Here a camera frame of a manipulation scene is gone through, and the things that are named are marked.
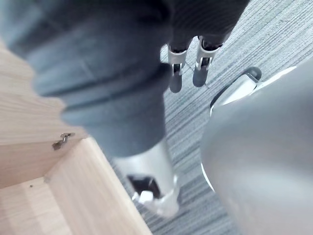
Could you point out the small metal cabinet latch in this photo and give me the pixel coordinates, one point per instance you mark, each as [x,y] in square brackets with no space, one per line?
[62,141]

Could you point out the light wooden cabinet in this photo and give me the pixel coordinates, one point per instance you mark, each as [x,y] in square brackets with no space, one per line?
[73,186]

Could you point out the robot silver leg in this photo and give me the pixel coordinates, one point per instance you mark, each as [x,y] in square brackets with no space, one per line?
[264,159]

